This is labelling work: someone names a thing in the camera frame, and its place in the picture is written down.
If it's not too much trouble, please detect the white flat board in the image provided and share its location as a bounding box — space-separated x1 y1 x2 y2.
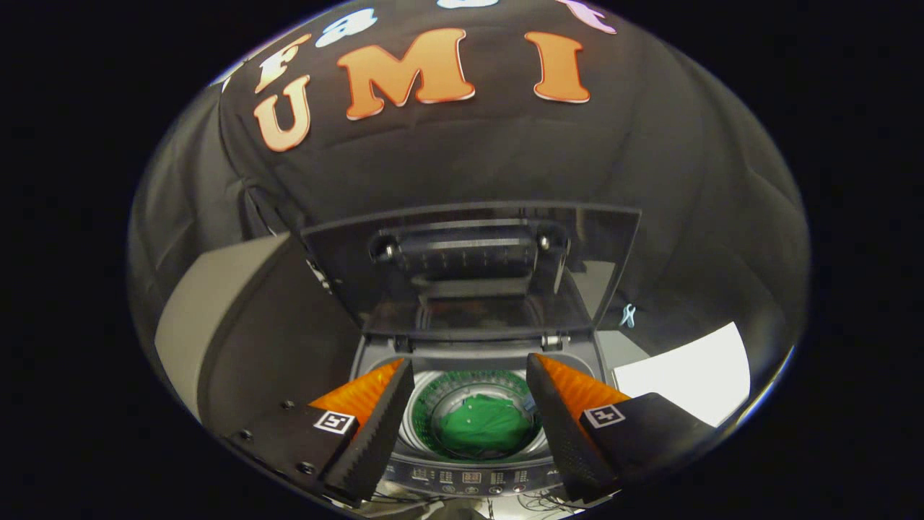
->
614 322 751 428

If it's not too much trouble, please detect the black backdrop cloth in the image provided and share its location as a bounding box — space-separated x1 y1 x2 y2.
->
128 0 809 405

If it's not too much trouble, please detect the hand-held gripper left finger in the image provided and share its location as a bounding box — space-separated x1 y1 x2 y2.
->
227 357 416 508

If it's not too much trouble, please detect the grey box stand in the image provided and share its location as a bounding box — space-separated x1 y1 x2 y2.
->
154 233 363 428

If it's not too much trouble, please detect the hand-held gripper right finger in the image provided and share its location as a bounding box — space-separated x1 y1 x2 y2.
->
526 352 720 504

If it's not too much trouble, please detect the green polo shirt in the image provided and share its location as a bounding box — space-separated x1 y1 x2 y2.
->
437 394 536 460

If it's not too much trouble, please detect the dark washing machine lid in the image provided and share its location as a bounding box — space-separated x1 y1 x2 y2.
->
300 202 642 342

